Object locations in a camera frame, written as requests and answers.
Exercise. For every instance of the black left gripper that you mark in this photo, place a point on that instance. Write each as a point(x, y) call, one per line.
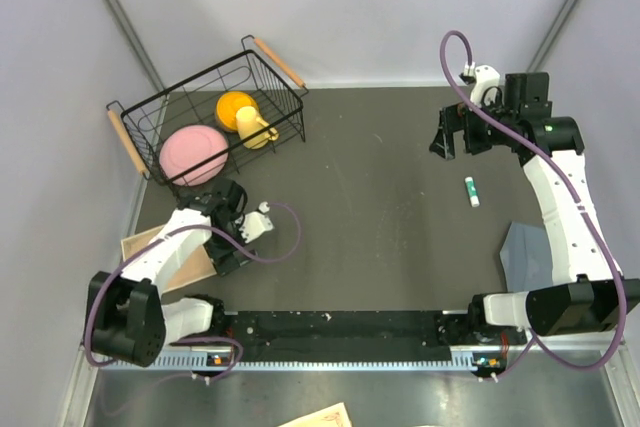
point(223, 259)

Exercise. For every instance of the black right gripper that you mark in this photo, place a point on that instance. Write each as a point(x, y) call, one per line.
point(453, 118)

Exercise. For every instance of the grey blue envelope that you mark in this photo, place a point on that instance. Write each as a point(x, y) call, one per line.
point(526, 259)

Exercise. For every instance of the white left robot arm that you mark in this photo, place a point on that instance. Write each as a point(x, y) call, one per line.
point(125, 317)

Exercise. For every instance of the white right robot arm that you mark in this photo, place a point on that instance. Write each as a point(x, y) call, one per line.
point(583, 297)

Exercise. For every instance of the green white glue stick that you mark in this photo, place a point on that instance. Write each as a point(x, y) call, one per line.
point(472, 192)

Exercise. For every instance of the pink plate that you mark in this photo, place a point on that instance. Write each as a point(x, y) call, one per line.
point(194, 155)

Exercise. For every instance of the wooden framed board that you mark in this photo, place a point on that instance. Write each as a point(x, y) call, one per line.
point(196, 268)

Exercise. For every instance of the pale yellow mug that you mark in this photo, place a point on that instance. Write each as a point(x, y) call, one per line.
point(254, 131)

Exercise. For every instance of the orange bowl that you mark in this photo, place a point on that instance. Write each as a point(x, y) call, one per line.
point(227, 107)

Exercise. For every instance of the brown patterned paper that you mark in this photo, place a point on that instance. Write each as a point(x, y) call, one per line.
point(332, 416)

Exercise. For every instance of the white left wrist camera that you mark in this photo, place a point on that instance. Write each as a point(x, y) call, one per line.
point(251, 226)

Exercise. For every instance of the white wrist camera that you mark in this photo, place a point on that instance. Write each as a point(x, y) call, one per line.
point(251, 226)
point(484, 80)

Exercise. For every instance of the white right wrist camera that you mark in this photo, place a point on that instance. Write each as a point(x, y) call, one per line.
point(484, 80)

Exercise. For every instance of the black wire dish basket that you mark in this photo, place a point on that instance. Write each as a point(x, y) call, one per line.
point(257, 72)

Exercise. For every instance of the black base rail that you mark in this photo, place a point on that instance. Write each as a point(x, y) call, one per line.
point(356, 335)

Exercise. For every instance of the grey slotted cable duct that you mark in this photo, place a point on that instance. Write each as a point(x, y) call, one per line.
point(217, 360)

